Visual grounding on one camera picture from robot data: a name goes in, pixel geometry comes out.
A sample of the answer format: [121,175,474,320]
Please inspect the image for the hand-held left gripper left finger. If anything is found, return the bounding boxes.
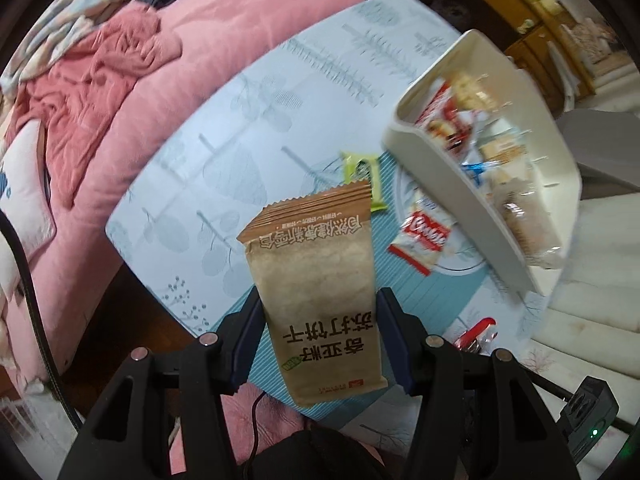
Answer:
[59,290,266,480]

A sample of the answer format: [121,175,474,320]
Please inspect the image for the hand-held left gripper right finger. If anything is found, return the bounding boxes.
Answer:
[375,287,583,480]

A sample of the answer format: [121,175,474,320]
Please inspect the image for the brown cracker packet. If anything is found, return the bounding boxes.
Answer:
[236,181,389,406]

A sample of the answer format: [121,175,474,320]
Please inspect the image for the white plastic tray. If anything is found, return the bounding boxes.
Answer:
[382,29,583,295]

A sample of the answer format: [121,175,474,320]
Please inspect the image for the clear red print packet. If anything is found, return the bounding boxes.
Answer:
[452,317,498,356]

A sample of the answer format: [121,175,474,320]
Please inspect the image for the red white snack packet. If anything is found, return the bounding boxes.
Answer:
[389,205,453,277]

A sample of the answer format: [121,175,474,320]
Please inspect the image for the white floral quilt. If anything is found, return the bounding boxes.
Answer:
[520,195,640,411]

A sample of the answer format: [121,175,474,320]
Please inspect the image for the green snack packet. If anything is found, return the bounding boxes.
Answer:
[341,152,388,211]

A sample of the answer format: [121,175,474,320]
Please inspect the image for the pile of mixed wrappers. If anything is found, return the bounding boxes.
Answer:
[412,71,568,268]

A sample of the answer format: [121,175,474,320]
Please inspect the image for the tree print folding table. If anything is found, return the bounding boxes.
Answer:
[105,0,548,423]

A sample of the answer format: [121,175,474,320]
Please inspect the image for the white blue print pillow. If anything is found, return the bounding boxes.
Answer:
[0,119,57,311]

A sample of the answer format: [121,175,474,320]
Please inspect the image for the grey office chair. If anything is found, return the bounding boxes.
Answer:
[555,105,640,201]

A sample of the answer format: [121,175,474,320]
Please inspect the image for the rose pink garment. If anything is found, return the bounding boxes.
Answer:
[20,10,183,211]

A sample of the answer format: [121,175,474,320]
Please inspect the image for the pink blanket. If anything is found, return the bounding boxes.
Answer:
[7,0,371,396]

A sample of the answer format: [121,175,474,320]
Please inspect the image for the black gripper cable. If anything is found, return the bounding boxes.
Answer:
[0,210,83,433]
[520,377,638,436]

